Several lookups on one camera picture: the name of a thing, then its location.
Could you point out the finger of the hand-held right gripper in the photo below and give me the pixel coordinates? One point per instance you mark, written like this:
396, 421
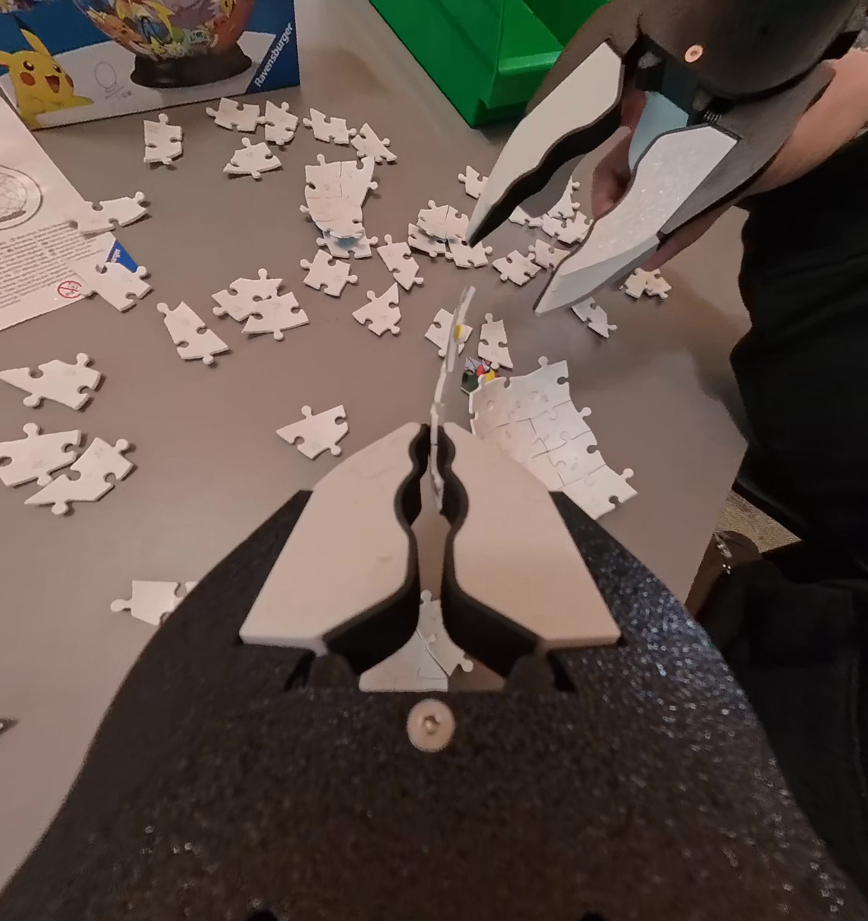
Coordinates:
657, 187
542, 137

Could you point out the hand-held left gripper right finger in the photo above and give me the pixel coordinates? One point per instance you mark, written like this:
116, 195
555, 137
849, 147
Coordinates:
527, 568

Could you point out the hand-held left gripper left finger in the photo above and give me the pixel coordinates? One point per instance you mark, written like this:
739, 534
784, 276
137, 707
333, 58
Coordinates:
340, 554

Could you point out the large curved white puzzle section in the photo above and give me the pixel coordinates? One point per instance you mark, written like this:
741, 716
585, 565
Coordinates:
556, 439

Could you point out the white puzzle pieces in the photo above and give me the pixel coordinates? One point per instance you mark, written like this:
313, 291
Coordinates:
52, 378

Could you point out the person's right forearm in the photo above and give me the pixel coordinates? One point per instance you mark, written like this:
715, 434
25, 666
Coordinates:
837, 180

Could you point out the small fan-shaped puzzle section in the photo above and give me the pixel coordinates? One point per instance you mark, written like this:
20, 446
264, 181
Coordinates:
419, 655

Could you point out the flat assembled white puzzle section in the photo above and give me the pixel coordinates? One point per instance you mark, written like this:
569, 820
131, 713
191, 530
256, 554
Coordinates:
336, 194

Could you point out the blue puzzle ball box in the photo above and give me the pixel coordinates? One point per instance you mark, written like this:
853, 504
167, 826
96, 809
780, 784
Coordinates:
189, 43

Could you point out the person's right hand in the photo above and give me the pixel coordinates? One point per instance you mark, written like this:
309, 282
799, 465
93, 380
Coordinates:
815, 108

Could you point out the green plastic bin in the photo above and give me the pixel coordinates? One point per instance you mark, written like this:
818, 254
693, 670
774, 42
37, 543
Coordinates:
477, 57

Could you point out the printed paper instruction sheet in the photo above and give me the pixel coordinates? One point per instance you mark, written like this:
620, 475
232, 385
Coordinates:
16, 252

